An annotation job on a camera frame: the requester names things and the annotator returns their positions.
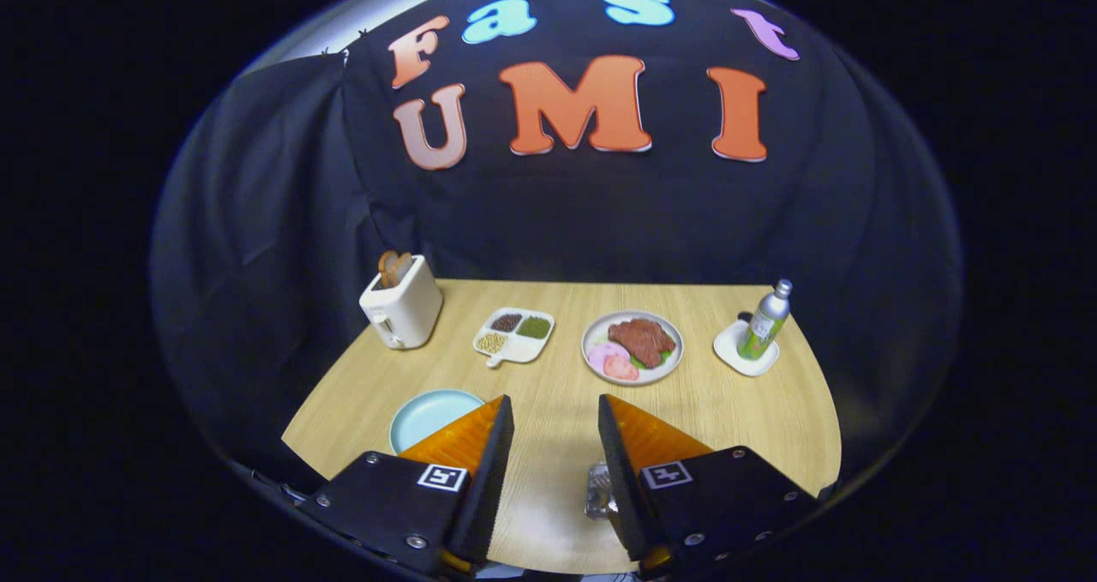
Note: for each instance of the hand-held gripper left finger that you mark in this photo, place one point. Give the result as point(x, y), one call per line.
point(488, 479)

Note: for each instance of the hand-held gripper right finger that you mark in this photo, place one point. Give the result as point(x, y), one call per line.
point(621, 479)

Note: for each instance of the green mung beans portion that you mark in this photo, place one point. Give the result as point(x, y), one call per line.
point(534, 327)

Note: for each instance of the cream white toaster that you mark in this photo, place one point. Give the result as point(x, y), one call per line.
point(407, 316)

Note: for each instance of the silver bottle green label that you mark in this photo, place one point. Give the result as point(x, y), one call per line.
point(763, 325)

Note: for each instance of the yellow soybeans portion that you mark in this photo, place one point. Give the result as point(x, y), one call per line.
point(491, 342)

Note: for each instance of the dark red beans portion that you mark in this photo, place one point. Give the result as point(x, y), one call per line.
point(506, 322)

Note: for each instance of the brown grilled meat slab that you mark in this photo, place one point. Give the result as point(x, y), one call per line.
point(643, 340)

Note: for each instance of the white divided snack dish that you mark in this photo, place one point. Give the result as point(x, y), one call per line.
point(524, 350)

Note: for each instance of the pink ham slices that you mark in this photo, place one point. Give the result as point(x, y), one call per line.
point(610, 361)

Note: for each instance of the brown toast slice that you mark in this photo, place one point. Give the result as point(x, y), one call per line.
point(387, 269)
point(404, 266)

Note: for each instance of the white round meat plate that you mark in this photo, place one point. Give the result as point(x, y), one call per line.
point(600, 329)

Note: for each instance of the pale green round plate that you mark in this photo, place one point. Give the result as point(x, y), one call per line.
point(428, 415)

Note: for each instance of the small white square dish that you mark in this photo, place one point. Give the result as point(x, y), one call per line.
point(728, 350)

